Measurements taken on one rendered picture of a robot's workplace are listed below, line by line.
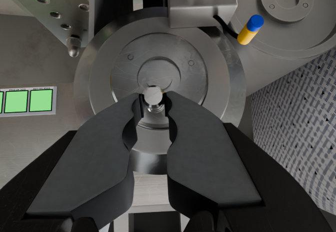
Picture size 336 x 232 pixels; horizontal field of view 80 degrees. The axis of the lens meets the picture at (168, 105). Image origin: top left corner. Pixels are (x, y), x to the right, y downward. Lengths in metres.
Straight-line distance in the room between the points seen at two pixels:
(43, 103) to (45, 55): 1.82
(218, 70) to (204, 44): 0.02
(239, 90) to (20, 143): 0.53
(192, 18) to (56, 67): 2.18
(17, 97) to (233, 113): 0.53
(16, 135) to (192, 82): 0.52
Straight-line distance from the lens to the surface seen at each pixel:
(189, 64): 0.16
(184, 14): 0.17
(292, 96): 0.32
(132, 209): 0.53
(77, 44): 0.58
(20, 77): 2.38
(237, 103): 0.18
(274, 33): 0.22
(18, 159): 0.61
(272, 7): 0.22
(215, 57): 0.18
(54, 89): 0.57
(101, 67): 0.18
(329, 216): 0.47
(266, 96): 0.39
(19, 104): 0.61
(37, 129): 0.58
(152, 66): 0.16
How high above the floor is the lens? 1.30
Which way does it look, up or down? 10 degrees down
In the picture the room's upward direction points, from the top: 177 degrees clockwise
